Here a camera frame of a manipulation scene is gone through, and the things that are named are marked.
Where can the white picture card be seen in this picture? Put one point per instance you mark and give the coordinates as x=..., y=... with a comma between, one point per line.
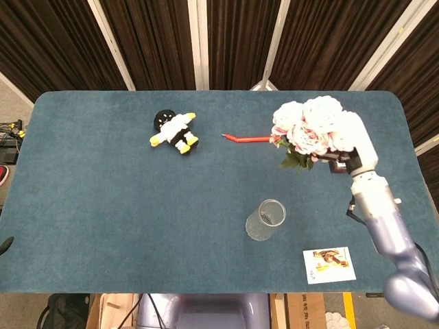
x=329, y=265

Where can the yellow strip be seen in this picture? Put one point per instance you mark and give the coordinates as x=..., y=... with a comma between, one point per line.
x=349, y=310

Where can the brown cardboard box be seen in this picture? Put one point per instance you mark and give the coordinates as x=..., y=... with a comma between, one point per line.
x=298, y=312

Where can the red bent straw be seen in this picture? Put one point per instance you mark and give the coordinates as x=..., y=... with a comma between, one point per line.
x=250, y=139

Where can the black white plush toy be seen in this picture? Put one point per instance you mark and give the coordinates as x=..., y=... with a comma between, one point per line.
x=171, y=128

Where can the clear glass cup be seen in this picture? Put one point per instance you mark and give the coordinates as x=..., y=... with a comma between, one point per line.
x=264, y=222

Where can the purple grey robot torso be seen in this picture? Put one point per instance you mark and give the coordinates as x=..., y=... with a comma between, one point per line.
x=205, y=312

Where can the pink white artificial flower bouquet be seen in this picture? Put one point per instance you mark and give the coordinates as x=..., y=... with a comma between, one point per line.
x=308, y=137

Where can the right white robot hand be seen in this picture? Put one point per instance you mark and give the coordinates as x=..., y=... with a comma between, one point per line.
x=365, y=150

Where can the dark brown bottle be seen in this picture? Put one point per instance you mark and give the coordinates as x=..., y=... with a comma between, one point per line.
x=337, y=168

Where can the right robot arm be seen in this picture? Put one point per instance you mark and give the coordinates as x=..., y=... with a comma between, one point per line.
x=387, y=219

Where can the light wooden crate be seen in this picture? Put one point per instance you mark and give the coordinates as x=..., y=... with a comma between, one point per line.
x=113, y=312

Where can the black bag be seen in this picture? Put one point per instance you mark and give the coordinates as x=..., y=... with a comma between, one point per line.
x=67, y=312

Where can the dark brown curtain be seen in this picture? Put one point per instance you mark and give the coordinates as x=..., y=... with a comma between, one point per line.
x=61, y=41

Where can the white frame post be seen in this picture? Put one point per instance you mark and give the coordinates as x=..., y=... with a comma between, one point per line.
x=199, y=44
x=384, y=48
x=427, y=145
x=274, y=41
x=111, y=44

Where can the black curved object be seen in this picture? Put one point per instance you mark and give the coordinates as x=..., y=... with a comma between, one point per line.
x=6, y=244

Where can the white stand foot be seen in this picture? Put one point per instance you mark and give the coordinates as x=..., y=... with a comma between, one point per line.
x=263, y=85

